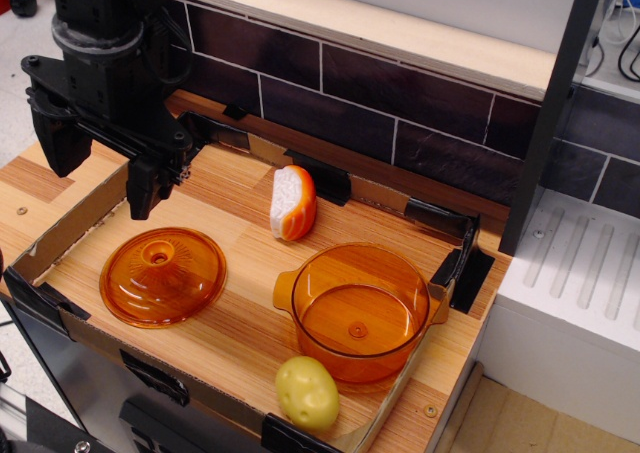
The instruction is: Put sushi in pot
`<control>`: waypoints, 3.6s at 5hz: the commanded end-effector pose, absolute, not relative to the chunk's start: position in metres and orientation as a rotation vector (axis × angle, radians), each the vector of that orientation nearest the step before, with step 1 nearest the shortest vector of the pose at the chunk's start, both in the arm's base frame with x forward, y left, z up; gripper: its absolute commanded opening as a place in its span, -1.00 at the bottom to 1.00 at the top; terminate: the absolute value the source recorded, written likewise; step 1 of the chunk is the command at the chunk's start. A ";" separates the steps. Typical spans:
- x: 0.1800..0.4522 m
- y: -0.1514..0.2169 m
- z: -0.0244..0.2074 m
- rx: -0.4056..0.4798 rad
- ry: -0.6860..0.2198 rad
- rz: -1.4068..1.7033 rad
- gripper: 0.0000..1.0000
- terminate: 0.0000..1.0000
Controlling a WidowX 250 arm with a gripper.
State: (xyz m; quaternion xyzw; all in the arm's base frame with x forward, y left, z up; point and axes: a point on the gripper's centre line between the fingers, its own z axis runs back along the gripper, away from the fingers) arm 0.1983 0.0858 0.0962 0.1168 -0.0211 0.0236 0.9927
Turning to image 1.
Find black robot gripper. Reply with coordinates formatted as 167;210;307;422
21;20;193;220

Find salmon sushi toy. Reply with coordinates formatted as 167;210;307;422
270;165;317;241

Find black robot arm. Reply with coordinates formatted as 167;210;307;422
21;0;194;220

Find orange transparent pot lid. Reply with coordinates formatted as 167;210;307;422
99;227;227;329

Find orange transparent pot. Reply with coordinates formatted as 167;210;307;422
273;243;449;384

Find cardboard fence with black tape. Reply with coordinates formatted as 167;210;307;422
3;110;496;453

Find yellow toy potato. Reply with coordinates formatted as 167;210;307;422
275;356;340;432

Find white sink drainboard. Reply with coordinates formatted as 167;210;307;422
481;190;639;423

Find black cables in background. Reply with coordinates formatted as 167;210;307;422
587;0;640;82

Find dark grey vertical post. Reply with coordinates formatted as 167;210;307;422
499;0;600;256

